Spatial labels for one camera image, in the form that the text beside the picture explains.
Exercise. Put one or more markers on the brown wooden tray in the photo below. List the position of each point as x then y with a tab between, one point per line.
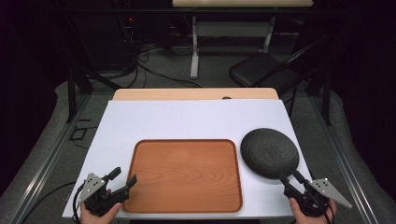
183	175

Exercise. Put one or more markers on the light wooden table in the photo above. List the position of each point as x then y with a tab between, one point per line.
174	94

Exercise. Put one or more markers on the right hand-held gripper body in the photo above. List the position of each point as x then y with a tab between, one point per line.
314	199

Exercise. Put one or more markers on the white table board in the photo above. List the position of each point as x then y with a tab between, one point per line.
186	119

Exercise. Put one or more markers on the aluminium floor rail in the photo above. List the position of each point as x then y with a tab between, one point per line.
345	168
43	161

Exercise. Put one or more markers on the black metal stand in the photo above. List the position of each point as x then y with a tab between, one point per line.
325	96
74	90

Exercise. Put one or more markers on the person's left hand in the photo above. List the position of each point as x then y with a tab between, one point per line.
95	219

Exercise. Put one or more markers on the black folding chair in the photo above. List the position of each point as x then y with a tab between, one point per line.
258	70

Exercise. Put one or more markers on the white-legged background table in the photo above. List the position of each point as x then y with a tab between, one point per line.
232	29

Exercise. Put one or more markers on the person's right hand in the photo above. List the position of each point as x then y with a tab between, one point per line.
311	220

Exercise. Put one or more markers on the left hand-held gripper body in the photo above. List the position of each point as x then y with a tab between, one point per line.
99	199

